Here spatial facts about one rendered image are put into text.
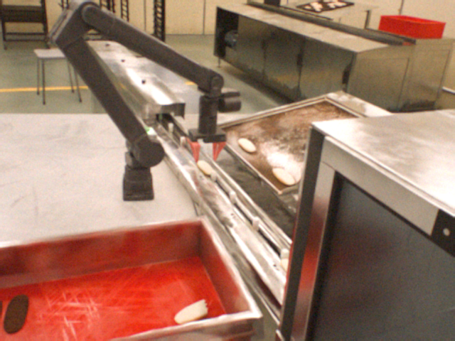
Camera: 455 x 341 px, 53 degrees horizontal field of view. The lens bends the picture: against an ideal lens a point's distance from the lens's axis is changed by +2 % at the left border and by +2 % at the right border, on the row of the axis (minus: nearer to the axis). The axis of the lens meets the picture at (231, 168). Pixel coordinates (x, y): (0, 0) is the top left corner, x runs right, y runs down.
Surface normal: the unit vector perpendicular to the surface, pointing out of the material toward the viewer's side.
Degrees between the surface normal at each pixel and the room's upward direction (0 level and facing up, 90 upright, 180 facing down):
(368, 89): 89
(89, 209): 0
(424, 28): 90
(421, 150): 0
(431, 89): 90
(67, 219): 0
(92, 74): 91
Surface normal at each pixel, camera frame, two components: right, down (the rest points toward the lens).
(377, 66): 0.41, 0.42
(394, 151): 0.07, -0.90
